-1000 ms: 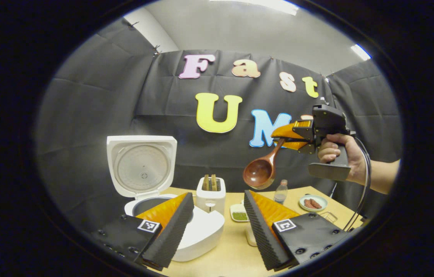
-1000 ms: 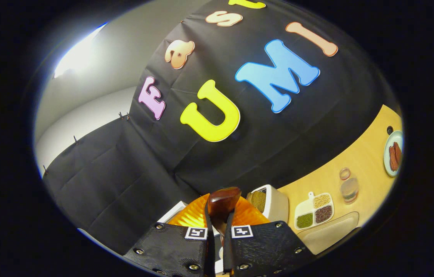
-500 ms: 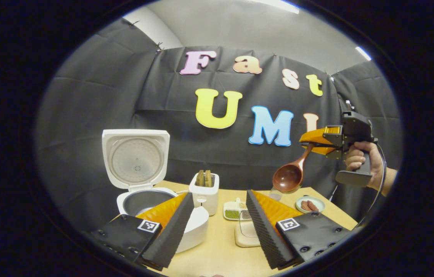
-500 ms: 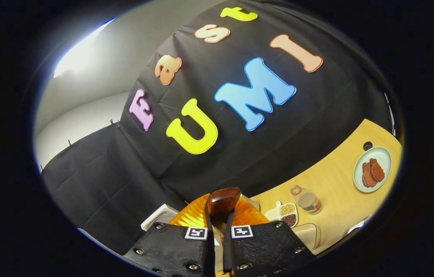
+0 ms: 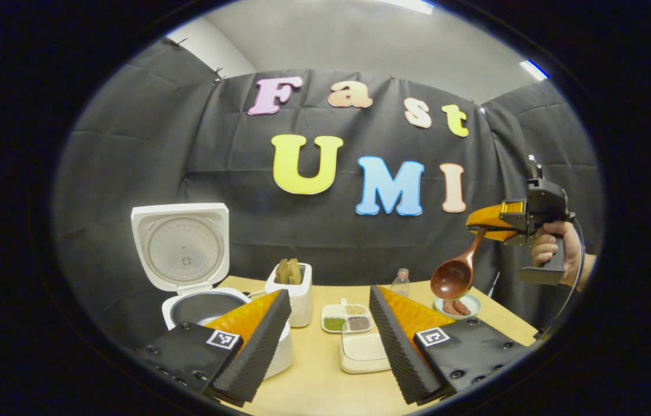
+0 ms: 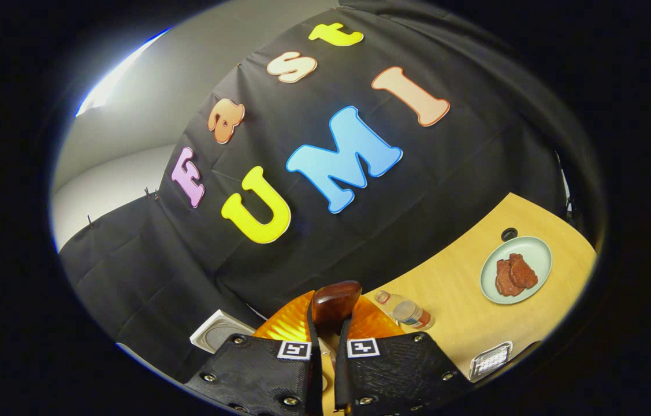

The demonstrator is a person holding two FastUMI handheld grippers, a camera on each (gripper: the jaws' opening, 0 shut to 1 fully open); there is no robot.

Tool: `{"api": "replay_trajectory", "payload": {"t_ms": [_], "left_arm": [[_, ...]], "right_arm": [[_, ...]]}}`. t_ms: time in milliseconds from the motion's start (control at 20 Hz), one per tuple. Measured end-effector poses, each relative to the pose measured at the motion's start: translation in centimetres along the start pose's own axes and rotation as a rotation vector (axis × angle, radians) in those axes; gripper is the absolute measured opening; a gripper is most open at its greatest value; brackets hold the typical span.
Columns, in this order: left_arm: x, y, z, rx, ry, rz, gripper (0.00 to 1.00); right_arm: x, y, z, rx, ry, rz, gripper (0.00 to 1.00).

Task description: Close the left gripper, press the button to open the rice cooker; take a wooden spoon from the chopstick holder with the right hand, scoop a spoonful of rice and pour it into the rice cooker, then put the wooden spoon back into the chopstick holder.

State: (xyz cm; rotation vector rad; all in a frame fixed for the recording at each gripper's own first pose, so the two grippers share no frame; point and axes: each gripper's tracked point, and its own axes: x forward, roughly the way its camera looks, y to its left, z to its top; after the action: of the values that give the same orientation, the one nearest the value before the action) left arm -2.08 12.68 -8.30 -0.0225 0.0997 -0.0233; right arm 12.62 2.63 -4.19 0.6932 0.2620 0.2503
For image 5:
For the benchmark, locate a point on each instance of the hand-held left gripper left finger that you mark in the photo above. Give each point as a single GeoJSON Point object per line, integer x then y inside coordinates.
{"type": "Point", "coordinates": [256, 352]}

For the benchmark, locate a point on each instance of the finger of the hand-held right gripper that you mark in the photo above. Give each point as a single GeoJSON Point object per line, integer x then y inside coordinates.
{"type": "Point", "coordinates": [501, 234]}
{"type": "Point", "coordinates": [493, 215]}

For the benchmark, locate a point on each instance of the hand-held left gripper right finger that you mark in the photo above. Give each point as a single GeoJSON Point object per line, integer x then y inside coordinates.
{"type": "Point", "coordinates": [403, 352]}

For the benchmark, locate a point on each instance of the clear container of rice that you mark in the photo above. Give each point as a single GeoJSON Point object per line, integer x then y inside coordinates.
{"type": "Point", "coordinates": [363, 352]}

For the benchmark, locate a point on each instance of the brown wooden spoon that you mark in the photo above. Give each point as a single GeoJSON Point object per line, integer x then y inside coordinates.
{"type": "Point", "coordinates": [452, 280]}

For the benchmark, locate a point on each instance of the white rice cooker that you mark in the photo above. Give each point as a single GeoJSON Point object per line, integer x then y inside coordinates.
{"type": "Point", "coordinates": [181, 248]}

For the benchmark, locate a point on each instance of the red meat slice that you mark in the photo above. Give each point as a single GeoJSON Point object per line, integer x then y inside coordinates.
{"type": "Point", "coordinates": [449, 309]}
{"type": "Point", "coordinates": [462, 307]}

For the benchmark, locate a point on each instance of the white divided dish of beans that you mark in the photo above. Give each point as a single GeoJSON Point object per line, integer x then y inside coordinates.
{"type": "Point", "coordinates": [345, 320]}

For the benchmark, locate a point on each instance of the white toaster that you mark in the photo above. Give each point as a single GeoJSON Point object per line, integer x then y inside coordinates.
{"type": "Point", "coordinates": [301, 303]}

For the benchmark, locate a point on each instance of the small clear bottle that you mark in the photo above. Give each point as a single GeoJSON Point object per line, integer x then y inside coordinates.
{"type": "Point", "coordinates": [400, 284]}

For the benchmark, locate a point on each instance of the pale green plate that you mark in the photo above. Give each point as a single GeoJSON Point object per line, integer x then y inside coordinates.
{"type": "Point", "coordinates": [472, 303]}

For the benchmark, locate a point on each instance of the ceiling light panel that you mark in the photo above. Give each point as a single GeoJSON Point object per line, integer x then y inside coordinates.
{"type": "Point", "coordinates": [409, 4]}
{"type": "Point", "coordinates": [534, 69]}

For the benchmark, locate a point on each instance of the black backdrop cloth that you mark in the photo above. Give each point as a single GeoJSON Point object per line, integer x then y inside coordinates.
{"type": "Point", "coordinates": [129, 162]}

